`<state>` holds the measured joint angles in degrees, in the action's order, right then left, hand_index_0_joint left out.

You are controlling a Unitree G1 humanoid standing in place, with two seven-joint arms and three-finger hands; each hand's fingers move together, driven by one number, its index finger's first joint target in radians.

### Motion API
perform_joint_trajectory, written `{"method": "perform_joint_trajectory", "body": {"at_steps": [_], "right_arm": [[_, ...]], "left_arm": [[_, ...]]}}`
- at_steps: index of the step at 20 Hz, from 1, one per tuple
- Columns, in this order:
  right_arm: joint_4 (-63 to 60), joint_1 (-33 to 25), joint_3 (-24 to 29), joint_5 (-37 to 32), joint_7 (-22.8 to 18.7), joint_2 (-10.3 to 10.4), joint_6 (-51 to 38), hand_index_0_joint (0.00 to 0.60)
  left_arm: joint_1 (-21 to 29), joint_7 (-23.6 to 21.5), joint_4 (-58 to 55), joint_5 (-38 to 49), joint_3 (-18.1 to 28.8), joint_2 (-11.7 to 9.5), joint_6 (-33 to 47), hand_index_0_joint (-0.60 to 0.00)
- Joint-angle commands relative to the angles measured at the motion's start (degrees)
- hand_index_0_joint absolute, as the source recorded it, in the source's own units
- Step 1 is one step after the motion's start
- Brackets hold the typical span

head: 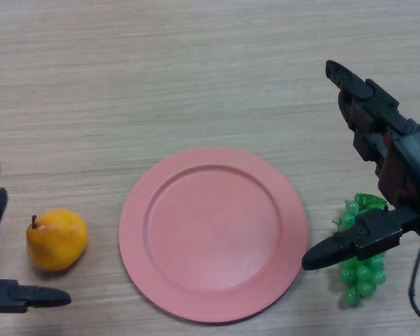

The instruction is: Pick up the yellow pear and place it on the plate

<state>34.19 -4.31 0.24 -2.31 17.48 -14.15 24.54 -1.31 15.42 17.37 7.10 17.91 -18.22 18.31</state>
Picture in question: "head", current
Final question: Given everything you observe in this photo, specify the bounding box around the green grape bunch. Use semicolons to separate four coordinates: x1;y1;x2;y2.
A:
332;192;389;309

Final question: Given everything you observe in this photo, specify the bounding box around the yellow pear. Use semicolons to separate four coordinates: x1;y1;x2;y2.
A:
25;209;89;272

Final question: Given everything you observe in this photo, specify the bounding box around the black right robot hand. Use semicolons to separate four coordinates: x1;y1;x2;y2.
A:
302;59;420;271

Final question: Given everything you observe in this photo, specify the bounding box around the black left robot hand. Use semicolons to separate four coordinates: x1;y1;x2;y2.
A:
0;157;73;314

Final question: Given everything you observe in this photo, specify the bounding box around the pink round plate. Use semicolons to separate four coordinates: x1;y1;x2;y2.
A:
118;146;309;325

